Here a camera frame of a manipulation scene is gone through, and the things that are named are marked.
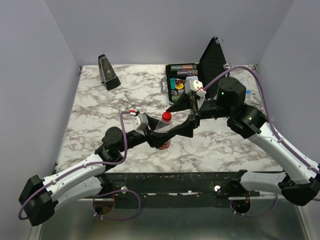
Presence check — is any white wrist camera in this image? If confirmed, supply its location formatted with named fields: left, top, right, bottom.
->
left=184, top=79, right=206, bottom=100
left=132, top=113, right=149, bottom=131

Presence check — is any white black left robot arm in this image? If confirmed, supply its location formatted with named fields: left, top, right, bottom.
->
left=18, top=110, right=173, bottom=226

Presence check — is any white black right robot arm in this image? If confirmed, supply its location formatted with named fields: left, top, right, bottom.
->
left=167, top=77, right=320, bottom=206

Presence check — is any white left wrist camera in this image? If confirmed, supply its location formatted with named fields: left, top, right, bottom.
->
left=132, top=113, right=149, bottom=131

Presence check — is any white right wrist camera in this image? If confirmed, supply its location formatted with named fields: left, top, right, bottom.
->
left=184, top=79, right=206, bottom=100

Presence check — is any white blue Pocari cap spare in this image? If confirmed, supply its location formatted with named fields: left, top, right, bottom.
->
left=246, top=90, right=252, bottom=97

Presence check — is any red label water bottle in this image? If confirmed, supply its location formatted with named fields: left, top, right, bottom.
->
left=155, top=119, right=174, bottom=152

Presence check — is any black metronome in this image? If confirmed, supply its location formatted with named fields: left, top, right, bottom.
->
left=98, top=54, right=121, bottom=91

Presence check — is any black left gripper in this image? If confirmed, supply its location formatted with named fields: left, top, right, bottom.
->
left=117, top=112, right=172, bottom=153

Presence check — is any black poker chip case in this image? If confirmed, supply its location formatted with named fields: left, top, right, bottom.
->
left=165, top=36, right=229, bottom=104

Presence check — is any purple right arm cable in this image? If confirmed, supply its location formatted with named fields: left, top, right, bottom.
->
left=202, top=64, right=320, bottom=218

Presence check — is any red bottle cap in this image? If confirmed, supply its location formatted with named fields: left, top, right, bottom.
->
left=161, top=111, right=172, bottom=123

